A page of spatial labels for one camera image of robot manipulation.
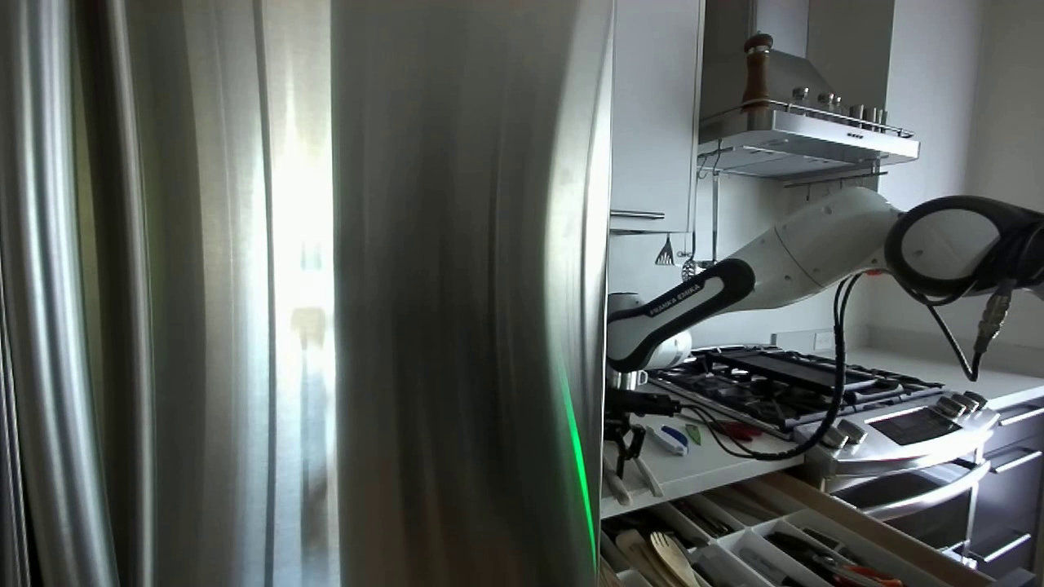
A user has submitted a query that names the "wooden utensil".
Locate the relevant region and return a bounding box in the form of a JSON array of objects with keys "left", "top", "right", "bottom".
[{"left": 611, "top": 524, "right": 669, "bottom": 587}]

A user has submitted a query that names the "stainless steel refrigerator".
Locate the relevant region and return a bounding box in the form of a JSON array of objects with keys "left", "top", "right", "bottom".
[{"left": 0, "top": 0, "right": 613, "bottom": 587}]

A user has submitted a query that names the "brown wooden pepper mill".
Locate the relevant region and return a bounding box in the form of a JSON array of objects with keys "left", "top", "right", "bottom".
[{"left": 741, "top": 28, "right": 781, "bottom": 115}]

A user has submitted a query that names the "white cutlery tray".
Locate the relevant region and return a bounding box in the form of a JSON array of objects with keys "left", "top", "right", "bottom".
[{"left": 696, "top": 509, "right": 939, "bottom": 587}]

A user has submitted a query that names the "black gas cooktop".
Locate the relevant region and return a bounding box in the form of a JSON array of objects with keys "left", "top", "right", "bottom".
[{"left": 649, "top": 342, "right": 947, "bottom": 441}]

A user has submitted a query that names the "white upper cabinet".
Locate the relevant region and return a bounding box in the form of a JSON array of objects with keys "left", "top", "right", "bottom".
[{"left": 608, "top": 0, "right": 708, "bottom": 239}]

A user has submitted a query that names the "oven with silver handle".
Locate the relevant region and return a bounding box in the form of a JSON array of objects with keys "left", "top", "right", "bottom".
[{"left": 795, "top": 384, "right": 1044, "bottom": 583}]

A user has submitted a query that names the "dark handled knife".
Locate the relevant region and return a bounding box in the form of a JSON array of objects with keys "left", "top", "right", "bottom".
[{"left": 763, "top": 528, "right": 906, "bottom": 587}]

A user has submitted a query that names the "thin grey utensil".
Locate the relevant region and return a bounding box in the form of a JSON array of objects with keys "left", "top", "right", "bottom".
[{"left": 599, "top": 466, "right": 637, "bottom": 506}]

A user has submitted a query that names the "stainless steel range hood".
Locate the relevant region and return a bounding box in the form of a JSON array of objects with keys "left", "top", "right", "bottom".
[{"left": 696, "top": 0, "right": 924, "bottom": 181}]

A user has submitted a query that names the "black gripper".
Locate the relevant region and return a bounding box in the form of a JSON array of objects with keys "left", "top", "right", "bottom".
[{"left": 604, "top": 369, "right": 659, "bottom": 481}]

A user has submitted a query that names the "metal wall rail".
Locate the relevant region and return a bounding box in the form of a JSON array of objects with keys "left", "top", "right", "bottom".
[{"left": 677, "top": 151, "right": 888, "bottom": 286}]

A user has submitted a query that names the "wooden spoon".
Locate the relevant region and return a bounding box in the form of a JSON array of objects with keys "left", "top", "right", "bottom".
[{"left": 604, "top": 424, "right": 662, "bottom": 500}]

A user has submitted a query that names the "small blue white item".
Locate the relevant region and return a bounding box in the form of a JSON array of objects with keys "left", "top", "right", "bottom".
[{"left": 646, "top": 419, "right": 690, "bottom": 459}]

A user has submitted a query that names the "open cutlery drawer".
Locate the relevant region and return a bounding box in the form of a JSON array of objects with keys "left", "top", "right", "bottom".
[{"left": 597, "top": 471, "right": 998, "bottom": 587}]

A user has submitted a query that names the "red handled tool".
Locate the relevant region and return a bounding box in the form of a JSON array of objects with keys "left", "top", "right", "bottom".
[{"left": 696, "top": 410, "right": 767, "bottom": 446}]

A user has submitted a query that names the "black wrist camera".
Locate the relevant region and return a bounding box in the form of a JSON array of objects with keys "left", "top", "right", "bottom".
[{"left": 629, "top": 384, "right": 687, "bottom": 424}]

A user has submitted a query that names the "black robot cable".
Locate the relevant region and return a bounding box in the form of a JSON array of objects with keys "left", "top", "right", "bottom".
[{"left": 696, "top": 272, "right": 1020, "bottom": 466}]

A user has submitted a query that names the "light wooden spatula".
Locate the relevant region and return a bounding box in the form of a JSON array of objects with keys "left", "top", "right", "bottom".
[{"left": 646, "top": 528, "right": 705, "bottom": 587}]

